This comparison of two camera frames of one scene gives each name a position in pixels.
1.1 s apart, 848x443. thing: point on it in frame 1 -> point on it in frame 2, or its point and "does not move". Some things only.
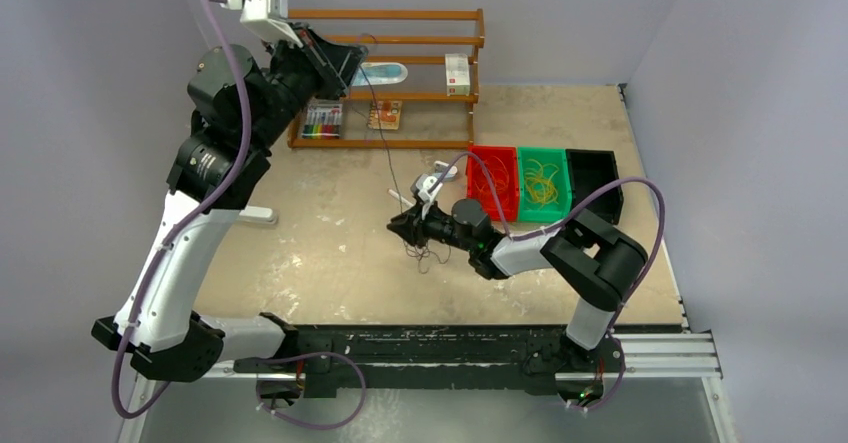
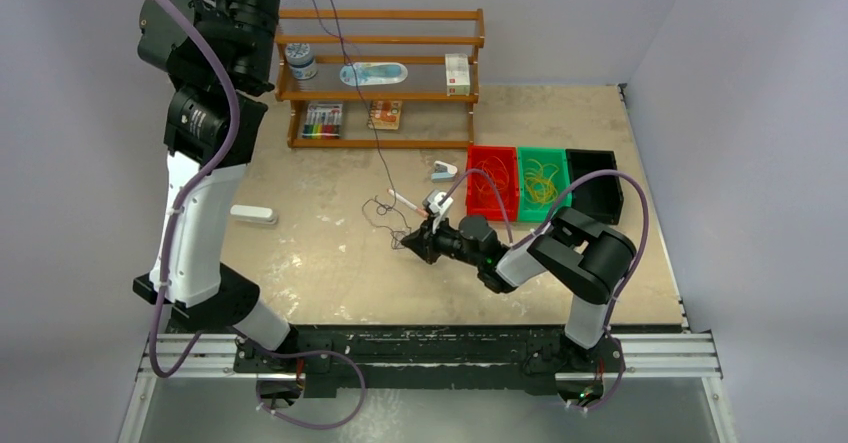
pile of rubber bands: [539, 186] does not move
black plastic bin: [590, 170] does not move
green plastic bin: [542, 185] does not move
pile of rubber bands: [389, 166] -> [385, 212]
